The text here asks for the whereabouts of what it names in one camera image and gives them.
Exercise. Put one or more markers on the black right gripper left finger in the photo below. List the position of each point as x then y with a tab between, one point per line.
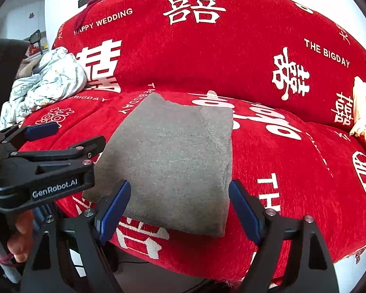
67	254

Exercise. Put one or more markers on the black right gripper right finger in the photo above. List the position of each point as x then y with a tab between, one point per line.
309	265

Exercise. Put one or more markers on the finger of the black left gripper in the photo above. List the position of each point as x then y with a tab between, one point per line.
12	139
84	150

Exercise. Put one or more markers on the grey knit sweater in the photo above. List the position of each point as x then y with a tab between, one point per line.
178	161

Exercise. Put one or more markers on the person's left hand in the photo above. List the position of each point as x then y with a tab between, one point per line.
21	242

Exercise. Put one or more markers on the white floral crumpled blanket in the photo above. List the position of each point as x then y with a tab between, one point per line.
56	76

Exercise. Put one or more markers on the black chair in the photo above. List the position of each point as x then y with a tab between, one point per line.
35	43

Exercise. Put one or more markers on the red wedding sofa cover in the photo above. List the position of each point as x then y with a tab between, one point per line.
287	74

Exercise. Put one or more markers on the cream fringed red pillow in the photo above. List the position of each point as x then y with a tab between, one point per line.
359	109

